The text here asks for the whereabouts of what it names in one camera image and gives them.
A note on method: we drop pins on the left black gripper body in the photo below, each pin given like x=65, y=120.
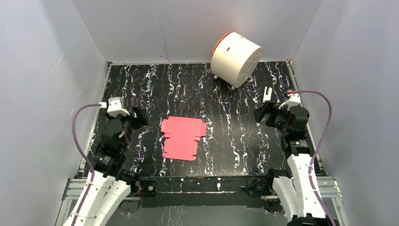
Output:
x=138, y=116

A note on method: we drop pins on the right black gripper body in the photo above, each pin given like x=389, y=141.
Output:
x=277, y=117

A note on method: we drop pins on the pink paper box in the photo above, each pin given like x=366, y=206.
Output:
x=182, y=136

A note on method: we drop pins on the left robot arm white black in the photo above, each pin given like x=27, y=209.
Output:
x=107, y=183

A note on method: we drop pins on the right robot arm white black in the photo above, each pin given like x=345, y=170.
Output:
x=296, y=188

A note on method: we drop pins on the small white plastic clip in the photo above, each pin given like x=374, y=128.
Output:
x=267, y=94

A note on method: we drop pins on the white cylindrical container orange rim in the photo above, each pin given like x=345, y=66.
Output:
x=234, y=58

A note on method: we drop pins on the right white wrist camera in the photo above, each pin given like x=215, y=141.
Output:
x=293, y=99

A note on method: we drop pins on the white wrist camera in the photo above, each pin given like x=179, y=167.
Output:
x=116, y=107
x=293, y=99

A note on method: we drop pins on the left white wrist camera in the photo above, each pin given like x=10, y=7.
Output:
x=116, y=107

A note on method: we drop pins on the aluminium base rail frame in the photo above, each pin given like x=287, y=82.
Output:
x=208, y=191

